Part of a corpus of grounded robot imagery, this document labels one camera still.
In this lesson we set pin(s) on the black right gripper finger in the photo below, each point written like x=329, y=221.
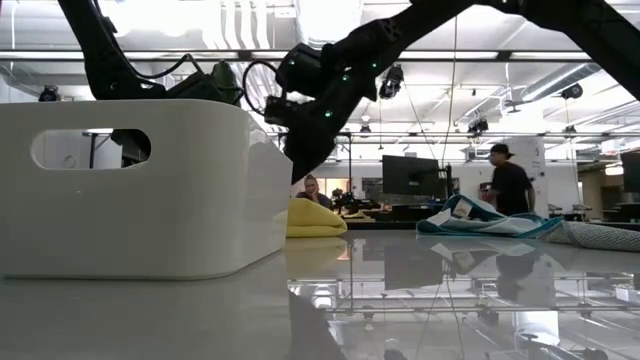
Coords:
x=307, y=165

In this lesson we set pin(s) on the yellow microfiber towel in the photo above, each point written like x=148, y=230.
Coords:
x=312, y=220

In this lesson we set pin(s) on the white plastic bin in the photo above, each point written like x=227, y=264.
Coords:
x=150, y=210

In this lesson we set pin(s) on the light blue microfiber towel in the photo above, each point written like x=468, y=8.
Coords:
x=480, y=222

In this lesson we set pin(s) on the grey microfiber towel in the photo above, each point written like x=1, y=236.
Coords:
x=595, y=236

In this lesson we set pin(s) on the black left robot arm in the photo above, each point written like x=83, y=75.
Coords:
x=105, y=50

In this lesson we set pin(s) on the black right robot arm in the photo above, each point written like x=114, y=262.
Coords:
x=575, y=20

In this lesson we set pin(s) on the person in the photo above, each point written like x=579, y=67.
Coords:
x=312, y=192
x=510, y=187

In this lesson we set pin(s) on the black flat monitor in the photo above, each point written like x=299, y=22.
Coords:
x=410, y=175

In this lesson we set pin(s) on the white box with arrow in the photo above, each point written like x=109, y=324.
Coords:
x=537, y=160

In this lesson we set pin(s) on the dark cabinet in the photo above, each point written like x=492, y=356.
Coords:
x=631, y=172

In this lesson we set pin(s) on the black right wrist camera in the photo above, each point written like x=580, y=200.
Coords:
x=280, y=110

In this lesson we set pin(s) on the black hanging ceiling camera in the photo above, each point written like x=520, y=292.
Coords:
x=391, y=82

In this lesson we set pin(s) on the black table frame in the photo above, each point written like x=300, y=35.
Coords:
x=380, y=225

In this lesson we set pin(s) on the black dome camera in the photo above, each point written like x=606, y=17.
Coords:
x=572, y=91
x=49, y=94

